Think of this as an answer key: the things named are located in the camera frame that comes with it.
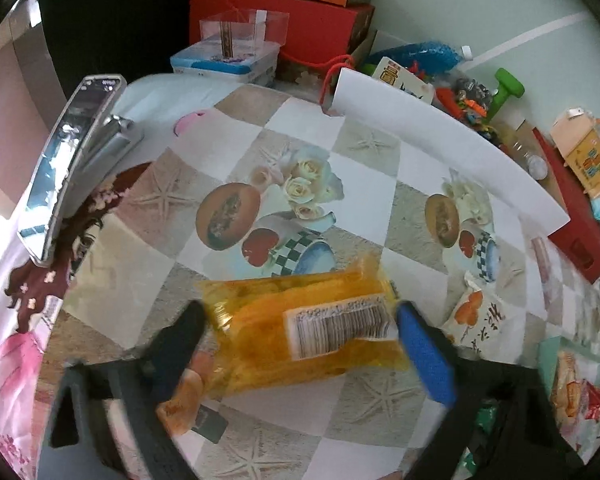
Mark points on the pile of small colourful toys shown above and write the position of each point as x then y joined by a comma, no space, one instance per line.
467,100

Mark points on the clear bottle with white cap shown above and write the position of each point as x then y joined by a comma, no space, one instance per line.
527,155

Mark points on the checkered printed tablecloth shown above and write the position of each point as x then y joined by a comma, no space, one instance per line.
370,200

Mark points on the clear plastic box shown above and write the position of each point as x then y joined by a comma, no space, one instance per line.
240,32

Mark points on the small orange cake packet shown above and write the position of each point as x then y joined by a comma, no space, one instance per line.
185,400

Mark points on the green dumbbell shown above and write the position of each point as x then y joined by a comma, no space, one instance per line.
507,87

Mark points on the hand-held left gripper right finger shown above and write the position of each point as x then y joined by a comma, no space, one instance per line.
425,355

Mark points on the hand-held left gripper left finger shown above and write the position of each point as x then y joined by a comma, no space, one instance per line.
175,355

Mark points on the red gift box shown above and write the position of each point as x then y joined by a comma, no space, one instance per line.
320,25

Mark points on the teal tray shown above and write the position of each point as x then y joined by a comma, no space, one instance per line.
547,355

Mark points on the smartphone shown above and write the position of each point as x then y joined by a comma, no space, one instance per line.
65,170

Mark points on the pink round object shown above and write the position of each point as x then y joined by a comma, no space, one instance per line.
190,121

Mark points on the silver phone stand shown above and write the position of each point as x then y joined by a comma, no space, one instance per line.
105,145

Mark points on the black cabinet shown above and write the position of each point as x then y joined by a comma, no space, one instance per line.
120,15

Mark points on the orange white snack in tray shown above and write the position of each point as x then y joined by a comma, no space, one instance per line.
577,385

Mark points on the flat red box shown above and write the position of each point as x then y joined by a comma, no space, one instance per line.
575,230

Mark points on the blue plastic bottle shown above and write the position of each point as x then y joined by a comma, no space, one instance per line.
420,52

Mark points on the blue and white tissue box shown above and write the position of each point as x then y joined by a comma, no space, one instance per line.
215,67

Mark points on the white snack packet orange print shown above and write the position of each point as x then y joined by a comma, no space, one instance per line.
480,320

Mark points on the brown cardboard box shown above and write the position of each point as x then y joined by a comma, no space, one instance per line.
320,72

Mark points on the white board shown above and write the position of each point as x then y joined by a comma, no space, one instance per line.
430,130

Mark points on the yellow and white carton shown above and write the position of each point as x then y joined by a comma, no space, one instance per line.
400,80

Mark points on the yellow bread packet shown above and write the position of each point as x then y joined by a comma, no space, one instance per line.
275,335

